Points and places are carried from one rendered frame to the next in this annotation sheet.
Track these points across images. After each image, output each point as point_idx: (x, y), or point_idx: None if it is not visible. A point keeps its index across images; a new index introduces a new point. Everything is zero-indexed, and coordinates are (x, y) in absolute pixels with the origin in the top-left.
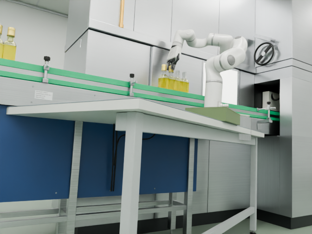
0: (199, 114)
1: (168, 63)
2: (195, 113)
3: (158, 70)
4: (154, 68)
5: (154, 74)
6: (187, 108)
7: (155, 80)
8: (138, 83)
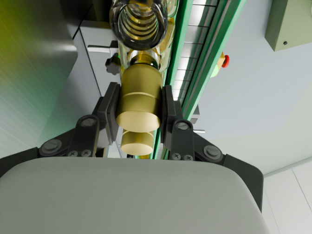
0: (310, 81)
1: (105, 152)
2: (306, 87)
3: (3, 124)
4: (23, 143)
5: (39, 110)
6: (280, 49)
7: (48, 79)
8: (70, 111)
